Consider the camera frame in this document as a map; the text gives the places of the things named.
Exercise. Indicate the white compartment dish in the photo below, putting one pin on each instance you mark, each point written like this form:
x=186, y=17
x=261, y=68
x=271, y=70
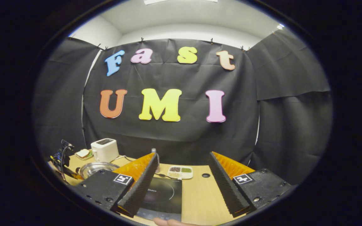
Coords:
x=180, y=172

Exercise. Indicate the white rectangular plate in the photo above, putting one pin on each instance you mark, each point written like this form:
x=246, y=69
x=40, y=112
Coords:
x=90, y=156

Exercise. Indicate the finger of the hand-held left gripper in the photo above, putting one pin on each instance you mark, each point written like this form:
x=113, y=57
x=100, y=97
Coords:
x=74, y=175

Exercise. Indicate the black backdrop cloth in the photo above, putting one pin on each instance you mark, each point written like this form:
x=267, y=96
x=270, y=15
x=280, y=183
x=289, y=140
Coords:
x=262, y=125

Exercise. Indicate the stainless steel pot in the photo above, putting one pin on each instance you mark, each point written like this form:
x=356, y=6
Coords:
x=96, y=166

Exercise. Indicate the white toaster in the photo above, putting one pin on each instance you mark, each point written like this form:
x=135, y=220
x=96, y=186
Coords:
x=105, y=150

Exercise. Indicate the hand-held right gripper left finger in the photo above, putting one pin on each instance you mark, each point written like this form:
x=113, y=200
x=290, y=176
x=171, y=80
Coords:
x=141, y=188

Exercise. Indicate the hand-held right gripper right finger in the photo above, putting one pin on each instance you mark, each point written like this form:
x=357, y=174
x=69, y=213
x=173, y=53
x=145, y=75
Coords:
x=226, y=188

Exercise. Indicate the white bread sandwich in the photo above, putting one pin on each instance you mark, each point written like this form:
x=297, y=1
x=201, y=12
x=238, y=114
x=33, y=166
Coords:
x=82, y=153

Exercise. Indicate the black induction cooktop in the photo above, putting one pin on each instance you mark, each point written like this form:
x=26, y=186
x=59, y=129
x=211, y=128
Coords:
x=168, y=196

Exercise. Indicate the small silver bottle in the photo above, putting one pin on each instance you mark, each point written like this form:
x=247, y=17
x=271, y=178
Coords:
x=157, y=163

